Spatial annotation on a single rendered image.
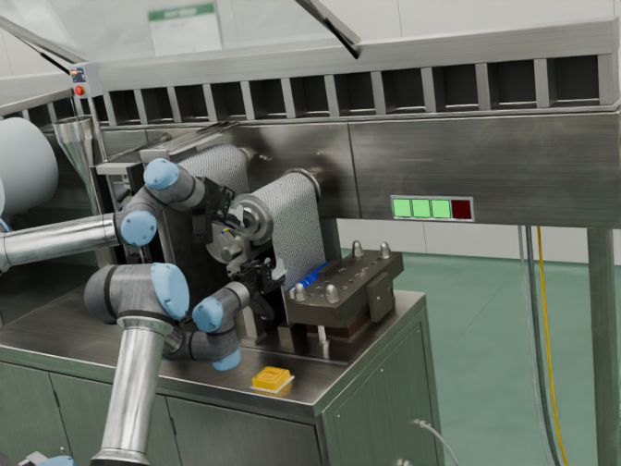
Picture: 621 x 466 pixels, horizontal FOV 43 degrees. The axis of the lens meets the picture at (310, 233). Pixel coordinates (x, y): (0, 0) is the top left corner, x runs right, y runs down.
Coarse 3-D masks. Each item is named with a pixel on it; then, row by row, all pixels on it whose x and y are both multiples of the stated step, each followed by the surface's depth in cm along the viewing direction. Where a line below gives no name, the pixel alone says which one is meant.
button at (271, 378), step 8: (272, 368) 204; (256, 376) 201; (264, 376) 200; (272, 376) 200; (280, 376) 199; (288, 376) 202; (256, 384) 200; (264, 384) 198; (272, 384) 197; (280, 384) 199
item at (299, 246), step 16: (304, 224) 229; (288, 240) 223; (304, 240) 229; (320, 240) 237; (288, 256) 223; (304, 256) 230; (320, 256) 237; (288, 272) 223; (304, 272) 230; (288, 288) 224
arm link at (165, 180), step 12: (156, 168) 188; (168, 168) 187; (180, 168) 192; (144, 180) 189; (156, 180) 186; (168, 180) 187; (180, 180) 190; (192, 180) 194; (156, 192) 189; (168, 192) 190; (180, 192) 192; (192, 192) 194
